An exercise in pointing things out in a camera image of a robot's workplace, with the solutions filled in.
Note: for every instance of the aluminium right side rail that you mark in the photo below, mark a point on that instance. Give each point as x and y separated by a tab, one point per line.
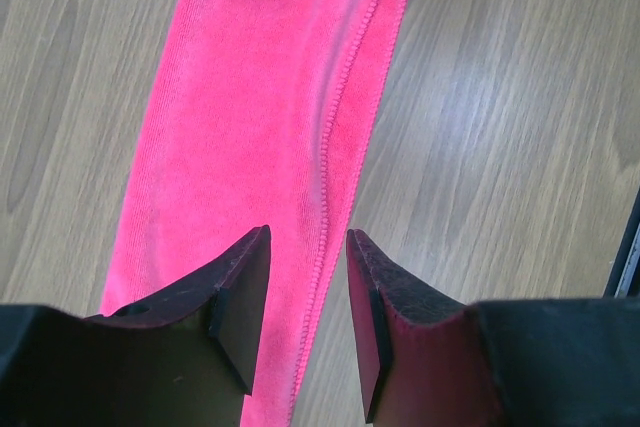
623	280

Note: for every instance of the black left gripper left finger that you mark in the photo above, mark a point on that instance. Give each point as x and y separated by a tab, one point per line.
185	355

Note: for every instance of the pink towel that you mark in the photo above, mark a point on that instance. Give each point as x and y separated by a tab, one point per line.
260	114

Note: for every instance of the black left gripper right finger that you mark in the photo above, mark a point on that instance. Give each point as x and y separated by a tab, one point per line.
425	359

